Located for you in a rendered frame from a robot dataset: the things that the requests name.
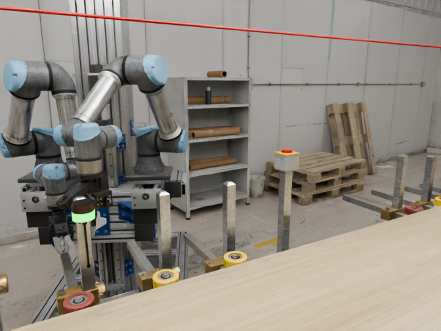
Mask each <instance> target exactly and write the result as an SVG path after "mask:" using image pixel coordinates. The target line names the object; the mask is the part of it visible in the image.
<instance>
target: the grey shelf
mask: <svg viewBox="0 0 441 331"><path fill-rule="evenodd" d="M206 87H211V96H212V97H213V96H229V97H230V102H229V103H219V104H188V97H205V91H206ZM165 92H166V95H167V98H168V101H169V104H170V106H171V110H172V112H173V115H174V117H175V121H176V122H177V123H178V124H180V126H181V128H182V130H184V129H185V130H187V131H188V129H191V128H200V127H217V126H226V121H227V126H232V127H240V129H241V131H240V134H239V135H227V136H219V137H205V138H198V139H193V138H192V137H189V138H188V146H187V148H186V150H185V152H183V153H170V152H168V166H173V170H182V172H187V195H182V196H181V197H180V198H172V199H170V210H173V205H174V206H176V207H178V208H179V209H181V210H182V211H185V212H186V220H189V219H190V210H194V209H198V208H202V207H205V206H212V205H215V204H221V203H222V184H223V183H225V182H227V181H232V182H233V183H234V184H236V200H238V199H241V198H247V202H246V203H245V205H249V178H250V144H251V78H244V77H168V78H167V81H166V83H165ZM226 139H227V155H229V156H230V157H231V158H234V157H235V158H236V159H237V162H236V163H235V164H228V165H220V166H216V167H208V168H204V169H197V170H192V171H189V160H197V159H202V158H212V157H217V156H226ZM230 139H231V148H230Z"/></svg>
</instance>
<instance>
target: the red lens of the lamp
mask: <svg viewBox="0 0 441 331"><path fill-rule="evenodd" d="M92 201H93V202H92V203H90V204H87V205H84V206H75V205H73V204H72V203H71V209H72V213H89V212H91V211H93V210H94V209H95V205H94V200H92Z"/></svg>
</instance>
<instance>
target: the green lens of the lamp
mask: <svg viewBox="0 0 441 331"><path fill-rule="evenodd" d="M94 218H95V210H94V211H92V212H90V213H86V214H81V215H77V214H74V213H72V221H74V222H78V223H82V222H87V221H91V220H93V219H94Z"/></svg>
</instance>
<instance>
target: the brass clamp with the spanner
mask: <svg viewBox="0 0 441 331"><path fill-rule="evenodd" d="M76 292H83V289H82V285H79V286H74V287H71V288H67V289H65V293H66V294H65V295H63V296H59V295H58V291H56V300H57V306H58V314H59V315H61V314H63V313H64V310H63V301H64V300H65V299H66V298H67V297H68V296H70V295H71V294H74V293H76ZM84 292H90V293H92V294H93V295H94V302H95V304H97V303H100V300H101V299H105V298H106V291H105V287H104V283H103V282H101V283H98V284H97V283H96V281H95V288H94V289H91V290H87V291H84Z"/></svg>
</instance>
